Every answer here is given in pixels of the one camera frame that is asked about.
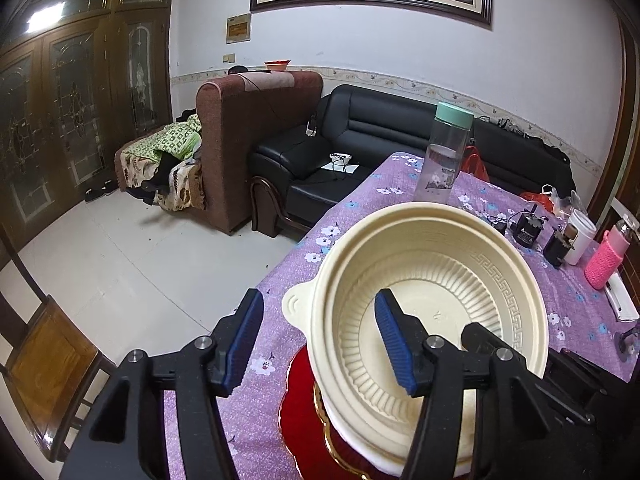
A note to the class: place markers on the red bowl with gold rim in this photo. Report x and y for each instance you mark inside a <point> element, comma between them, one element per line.
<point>325,410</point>

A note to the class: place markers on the black leather sofa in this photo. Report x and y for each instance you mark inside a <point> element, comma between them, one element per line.
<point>380,120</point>

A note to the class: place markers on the white flat box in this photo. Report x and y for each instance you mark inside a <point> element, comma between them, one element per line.
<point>622,297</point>

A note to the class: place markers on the dark slippers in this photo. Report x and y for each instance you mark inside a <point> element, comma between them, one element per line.
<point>100,192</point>

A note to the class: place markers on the wooden glass-panel doors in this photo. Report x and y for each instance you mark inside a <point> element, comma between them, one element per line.
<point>60,110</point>

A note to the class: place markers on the bottle with pink knit sleeve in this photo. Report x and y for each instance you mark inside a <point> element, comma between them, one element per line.
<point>605,260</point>

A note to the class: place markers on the red plastic bag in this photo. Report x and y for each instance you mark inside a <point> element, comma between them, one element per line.
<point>540,200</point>
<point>474,162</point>

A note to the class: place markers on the yellow wall plaque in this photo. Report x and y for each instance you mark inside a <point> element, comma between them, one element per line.
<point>238,28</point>

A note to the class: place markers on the wooden door frame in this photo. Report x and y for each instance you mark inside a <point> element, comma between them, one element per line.
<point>622,125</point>

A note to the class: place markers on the white plastic cup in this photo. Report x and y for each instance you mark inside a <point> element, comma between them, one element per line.
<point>580,235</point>

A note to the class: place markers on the brown fabric sofa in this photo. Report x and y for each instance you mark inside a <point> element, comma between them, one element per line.
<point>225,160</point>

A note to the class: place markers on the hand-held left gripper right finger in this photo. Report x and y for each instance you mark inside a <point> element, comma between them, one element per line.
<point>395,346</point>

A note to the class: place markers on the red plate with gold rim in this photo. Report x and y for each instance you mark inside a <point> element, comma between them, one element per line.
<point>300,420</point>

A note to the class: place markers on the beige plastic bowl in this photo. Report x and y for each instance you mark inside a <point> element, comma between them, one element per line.
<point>450,270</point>

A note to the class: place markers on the dark jar with brown lid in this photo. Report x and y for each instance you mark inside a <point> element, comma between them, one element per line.
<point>557,250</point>

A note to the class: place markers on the grey phone stand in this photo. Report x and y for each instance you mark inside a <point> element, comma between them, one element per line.
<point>631,345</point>

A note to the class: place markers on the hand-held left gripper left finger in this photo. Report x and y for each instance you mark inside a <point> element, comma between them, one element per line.
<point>245,341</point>

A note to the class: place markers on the clear water bottle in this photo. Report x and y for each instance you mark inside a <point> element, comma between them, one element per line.
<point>442,160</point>

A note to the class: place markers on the purple floral tablecloth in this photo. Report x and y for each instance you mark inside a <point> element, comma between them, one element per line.
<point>280,330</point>

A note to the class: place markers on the small red dish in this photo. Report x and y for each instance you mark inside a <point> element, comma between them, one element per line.
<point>277,65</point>

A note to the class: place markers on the green patterned blanket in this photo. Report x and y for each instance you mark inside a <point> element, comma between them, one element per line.
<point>172,140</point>

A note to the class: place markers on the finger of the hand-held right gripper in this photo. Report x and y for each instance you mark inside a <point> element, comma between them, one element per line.
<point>482,337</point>

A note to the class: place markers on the wooden chair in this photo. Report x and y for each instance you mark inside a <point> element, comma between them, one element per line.
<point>45,350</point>

